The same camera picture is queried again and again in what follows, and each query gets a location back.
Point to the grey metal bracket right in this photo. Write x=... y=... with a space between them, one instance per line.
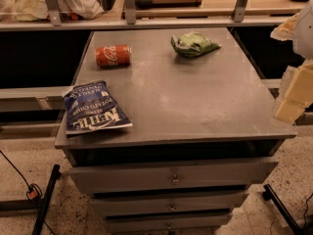
x=239 y=11

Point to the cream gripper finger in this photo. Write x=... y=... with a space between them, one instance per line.
x=284 y=31
x=295 y=93

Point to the black stand leg right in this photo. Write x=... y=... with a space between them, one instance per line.
x=270 y=194

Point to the black stand leg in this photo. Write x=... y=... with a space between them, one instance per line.
x=43 y=207
x=270 y=194

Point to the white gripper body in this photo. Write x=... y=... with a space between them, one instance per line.
x=305 y=33

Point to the blue Kettle chips bag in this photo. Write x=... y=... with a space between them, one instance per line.
x=91 y=107

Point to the green chip bag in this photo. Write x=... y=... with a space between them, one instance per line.
x=193 y=44

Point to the bottom grey drawer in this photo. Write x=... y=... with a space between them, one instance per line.
x=167 y=222

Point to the grey metal bracket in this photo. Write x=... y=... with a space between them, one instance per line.
x=53 y=12
x=130 y=11
x=239 y=11

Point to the grey drawer cabinet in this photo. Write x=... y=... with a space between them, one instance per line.
x=213 y=107

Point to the middle grey drawer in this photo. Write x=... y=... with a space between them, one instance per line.
x=169 y=203

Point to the grey drawer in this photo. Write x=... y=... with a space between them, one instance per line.
x=169 y=203
x=167 y=222
x=171 y=175

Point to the grey metal bracket left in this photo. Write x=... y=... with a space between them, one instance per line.
x=53 y=12

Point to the grey metal bracket middle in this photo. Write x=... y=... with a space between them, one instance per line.
x=130 y=11

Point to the black stand leg left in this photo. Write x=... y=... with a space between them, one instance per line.
x=43 y=207

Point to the white cloth on shelf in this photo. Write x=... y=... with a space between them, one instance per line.
x=40 y=10

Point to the red coke can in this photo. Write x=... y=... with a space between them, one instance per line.
x=113 y=56

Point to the top grey drawer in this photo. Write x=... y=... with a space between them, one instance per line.
x=171 y=175

